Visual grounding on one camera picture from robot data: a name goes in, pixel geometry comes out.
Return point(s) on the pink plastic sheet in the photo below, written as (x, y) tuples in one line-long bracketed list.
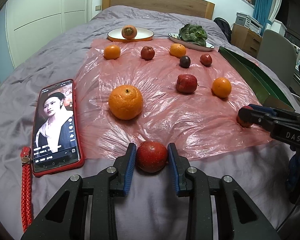
[(200, 124)]

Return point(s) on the black backpack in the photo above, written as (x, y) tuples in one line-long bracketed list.
[(225, 27)]

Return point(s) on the white plate orange rim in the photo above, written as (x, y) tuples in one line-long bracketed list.
[(141, 35)]

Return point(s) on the white wardrobe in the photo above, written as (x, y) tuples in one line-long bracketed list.
[(31, 24)]

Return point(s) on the green leafy vegetable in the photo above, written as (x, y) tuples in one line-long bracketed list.
[(194, 34)]

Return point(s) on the grey office chair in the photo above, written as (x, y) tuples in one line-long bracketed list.
[(279, 55)]

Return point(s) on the white printer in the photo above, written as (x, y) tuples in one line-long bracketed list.
[(248, 22)]

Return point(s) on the blue curtain right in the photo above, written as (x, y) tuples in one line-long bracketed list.
[(265, 12)]

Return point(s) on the wooden nightstand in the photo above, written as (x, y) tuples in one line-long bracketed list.
[(246, 40)]

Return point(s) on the white striped plate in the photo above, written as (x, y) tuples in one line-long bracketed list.
[(176, 39)]

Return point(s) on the wooden headboard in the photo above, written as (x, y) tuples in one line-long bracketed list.
[(197, 8)]

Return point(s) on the smartphone in red case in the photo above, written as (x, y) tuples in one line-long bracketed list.
[(55, 141)]

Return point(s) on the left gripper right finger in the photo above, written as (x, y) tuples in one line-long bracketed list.
[(216, 203)]

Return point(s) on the dark purple plum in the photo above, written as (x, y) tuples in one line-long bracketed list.
[(185, 62)]

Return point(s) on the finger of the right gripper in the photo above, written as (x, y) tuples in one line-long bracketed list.
[(263, 109), (247, 117)]

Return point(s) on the small red apple right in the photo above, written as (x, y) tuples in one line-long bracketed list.
[(206, 60)]

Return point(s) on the green tray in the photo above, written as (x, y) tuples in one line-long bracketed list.
[(265, 89)]

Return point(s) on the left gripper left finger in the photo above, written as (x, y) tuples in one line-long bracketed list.
[(86, 201)]

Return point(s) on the large orange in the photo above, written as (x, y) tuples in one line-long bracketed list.
[(125, 102)]

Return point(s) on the carrot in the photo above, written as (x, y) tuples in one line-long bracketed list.
[(129, 32)]

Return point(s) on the big dark red apple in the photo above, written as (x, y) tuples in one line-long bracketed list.
[(186, 83)]

